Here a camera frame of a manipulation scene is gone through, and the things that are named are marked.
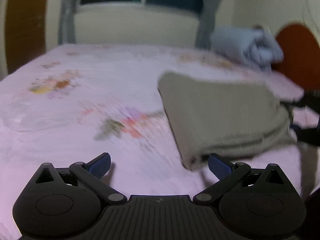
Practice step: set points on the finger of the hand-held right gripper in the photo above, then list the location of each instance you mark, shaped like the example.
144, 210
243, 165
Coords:
308, 135
310, 99

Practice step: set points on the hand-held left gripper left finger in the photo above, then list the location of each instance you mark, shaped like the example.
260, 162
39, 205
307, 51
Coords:
100, 166

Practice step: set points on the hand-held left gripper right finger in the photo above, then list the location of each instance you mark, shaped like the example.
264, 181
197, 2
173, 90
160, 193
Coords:
219, 166

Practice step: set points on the grey-green towel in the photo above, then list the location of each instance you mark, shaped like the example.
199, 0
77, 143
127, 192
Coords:
220, 115

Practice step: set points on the red-brown headboard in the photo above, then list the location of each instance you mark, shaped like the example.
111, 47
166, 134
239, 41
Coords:
297, 52

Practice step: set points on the pink floral bedsheet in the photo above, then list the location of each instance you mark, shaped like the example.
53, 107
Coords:
82, 110

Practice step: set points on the rolled light blue blanket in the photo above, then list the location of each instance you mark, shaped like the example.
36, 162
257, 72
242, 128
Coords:
245, 47

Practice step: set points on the grey curtain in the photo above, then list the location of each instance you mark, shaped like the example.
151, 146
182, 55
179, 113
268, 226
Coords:
208, 12
67, 17

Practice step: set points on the brown wooden door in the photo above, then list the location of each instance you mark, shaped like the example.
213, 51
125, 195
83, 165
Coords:
25, 27

